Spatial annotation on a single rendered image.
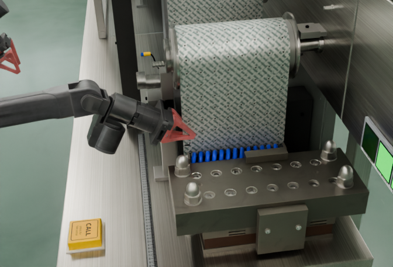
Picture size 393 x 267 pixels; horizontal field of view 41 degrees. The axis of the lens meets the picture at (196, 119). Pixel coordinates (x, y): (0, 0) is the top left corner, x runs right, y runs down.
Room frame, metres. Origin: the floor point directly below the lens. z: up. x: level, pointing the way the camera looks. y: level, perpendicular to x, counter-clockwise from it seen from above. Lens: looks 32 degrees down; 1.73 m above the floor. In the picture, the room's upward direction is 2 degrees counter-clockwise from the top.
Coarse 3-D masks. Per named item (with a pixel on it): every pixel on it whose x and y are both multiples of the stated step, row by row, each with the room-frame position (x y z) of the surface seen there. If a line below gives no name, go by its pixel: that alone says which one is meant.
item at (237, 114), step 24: (192, 96) 0.97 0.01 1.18; (216, 96) 0.97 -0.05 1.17; (240, 96) 0.98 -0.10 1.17; (264, 96) 0.99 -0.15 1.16; (192, 120) 0.97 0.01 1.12; (216, 120) 0.97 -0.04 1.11; (240, 120) 0.98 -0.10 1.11; (264, 120) 0.99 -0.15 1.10; (192, 144) 0.97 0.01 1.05; (216, 144) 0.97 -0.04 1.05; (240, 144) 0.98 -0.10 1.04; (264, 144) 0.99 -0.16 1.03
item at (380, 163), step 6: (384, 150) 0.71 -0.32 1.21; (378, 156) 0.73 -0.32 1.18; (384, 156) 0.71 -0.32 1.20; (390, 156) 0.69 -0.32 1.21; (378, 162) 0.73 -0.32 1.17; (384, 162) 0.71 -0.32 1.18; (390, 162) 0.69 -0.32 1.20; (378, 168) 0.72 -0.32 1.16; (384, 168) 0.70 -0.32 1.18; (390, 168) 0.69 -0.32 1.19; (384, 174) 0.70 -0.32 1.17
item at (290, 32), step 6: (288, 24) 1.04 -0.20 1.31; (288, 30) 1.03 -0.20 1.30; (294, 36) 1.02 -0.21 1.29; (294, 42) 1.01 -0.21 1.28; (174, 48) 0.98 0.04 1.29; (294, 48) 1.00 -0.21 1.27; (174, 54) 0.98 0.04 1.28; (294, 54) 1.00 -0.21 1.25; (174, 60) 0.97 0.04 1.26; (294, 60) 1.00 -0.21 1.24; (174, 66) 0.97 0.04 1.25; (174, 72) 0.97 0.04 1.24; (174, 78) 0.98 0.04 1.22
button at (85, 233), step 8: (72, 224) 0.86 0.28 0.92; (80, 224) 0.86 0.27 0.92; (88, 224) 0.86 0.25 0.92; (96, 224) 0.86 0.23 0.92; (72, 232) 0.83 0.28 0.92; (80, 232) 0.83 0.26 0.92; (88, 232) 0.83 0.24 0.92; (96, 232) 0.83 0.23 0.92; (72, 240) 0.81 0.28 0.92; (80, 240) 0.81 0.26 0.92; (88, 240) 0.81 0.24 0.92; (96, 240) 0.81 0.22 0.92; (72, 248) 0.80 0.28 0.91; (80, 248) 0.80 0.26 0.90
